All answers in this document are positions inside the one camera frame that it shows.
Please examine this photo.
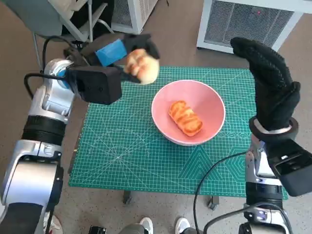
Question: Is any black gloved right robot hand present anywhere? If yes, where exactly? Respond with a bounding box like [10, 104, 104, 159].
[230, 37, 302, 132]

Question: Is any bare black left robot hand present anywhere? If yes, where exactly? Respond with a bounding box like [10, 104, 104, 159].
[78, 33, 161, 84]

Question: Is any round pale bread bun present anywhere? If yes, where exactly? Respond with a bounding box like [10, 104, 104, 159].
[123, 48, 160, 85]

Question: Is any pink bowl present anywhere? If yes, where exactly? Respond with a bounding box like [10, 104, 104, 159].
[151, 79, 226, 147]

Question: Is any long striped golden bread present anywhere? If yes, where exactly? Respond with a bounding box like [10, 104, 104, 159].
[168, 99, 203, 137]

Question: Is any person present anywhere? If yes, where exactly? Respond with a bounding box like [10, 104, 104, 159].
[120, 216, 203, 234]
[62, 0, 115, 49]
[43, 212, 63, 234]

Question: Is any small white grilled cabinet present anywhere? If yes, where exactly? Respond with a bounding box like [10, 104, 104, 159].
[111, 0, 159, 35]

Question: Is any large white grilled cabinet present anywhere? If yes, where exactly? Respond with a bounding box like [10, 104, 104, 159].
[196, 0, 304, 56]

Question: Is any grey office chair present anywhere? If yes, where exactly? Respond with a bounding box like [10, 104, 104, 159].
[3, 0, 115, 68]

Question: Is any green cutting mat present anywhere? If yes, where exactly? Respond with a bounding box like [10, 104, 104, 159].
[68, 65, 288, 199]

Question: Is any small black device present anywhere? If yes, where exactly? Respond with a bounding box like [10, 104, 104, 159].
[87, 225, 108, 234]

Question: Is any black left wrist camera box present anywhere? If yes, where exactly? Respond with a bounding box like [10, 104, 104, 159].
[65, 65, 122, 105]

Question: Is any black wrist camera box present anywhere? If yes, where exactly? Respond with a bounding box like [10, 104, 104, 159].
[65, 65, 122, 105]
[268, 138, 312, 197]

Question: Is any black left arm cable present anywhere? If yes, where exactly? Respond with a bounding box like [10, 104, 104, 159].
[24, 36, 81, 98]

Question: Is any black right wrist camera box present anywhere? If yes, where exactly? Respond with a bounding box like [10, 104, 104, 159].
[268, 138, 312, 197]

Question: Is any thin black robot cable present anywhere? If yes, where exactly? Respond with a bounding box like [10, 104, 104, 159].
[193, 151, 248, 234]

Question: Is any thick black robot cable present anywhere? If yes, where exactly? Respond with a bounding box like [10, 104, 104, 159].
[203, 203, 293, 234]

